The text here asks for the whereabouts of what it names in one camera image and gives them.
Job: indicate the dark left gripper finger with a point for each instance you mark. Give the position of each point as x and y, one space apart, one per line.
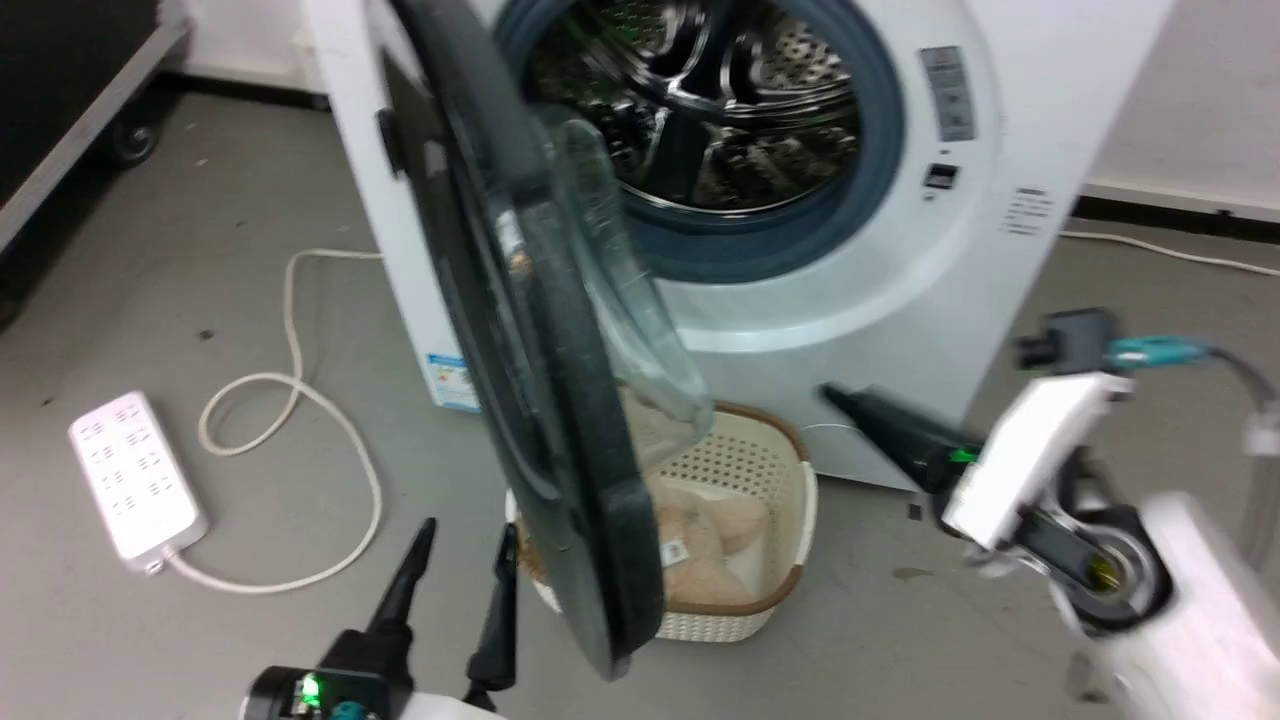
498 620
403 590

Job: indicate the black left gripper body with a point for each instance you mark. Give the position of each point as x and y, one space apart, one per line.
350 675

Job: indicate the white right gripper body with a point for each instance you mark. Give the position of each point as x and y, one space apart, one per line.
1020 460

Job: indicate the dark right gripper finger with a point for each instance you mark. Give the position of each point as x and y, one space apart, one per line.
905 435

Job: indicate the dark round washing machine door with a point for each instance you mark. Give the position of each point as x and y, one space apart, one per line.
560 400

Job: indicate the white front-load washing machine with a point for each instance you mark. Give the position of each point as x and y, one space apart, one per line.
900 250

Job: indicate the cream perforated laundry basket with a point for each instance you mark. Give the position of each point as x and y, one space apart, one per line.
745 470

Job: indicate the blue energy label sticker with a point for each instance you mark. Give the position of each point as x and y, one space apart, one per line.
452 382

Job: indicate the beige plush toy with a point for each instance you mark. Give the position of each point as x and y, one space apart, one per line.
715 545

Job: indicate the white power strip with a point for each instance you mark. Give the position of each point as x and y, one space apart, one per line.
135 475

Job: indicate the black wheeled equipment case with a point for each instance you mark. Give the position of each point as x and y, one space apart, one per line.
60 90

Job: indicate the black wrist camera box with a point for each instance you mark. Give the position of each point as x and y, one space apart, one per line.
1070 340

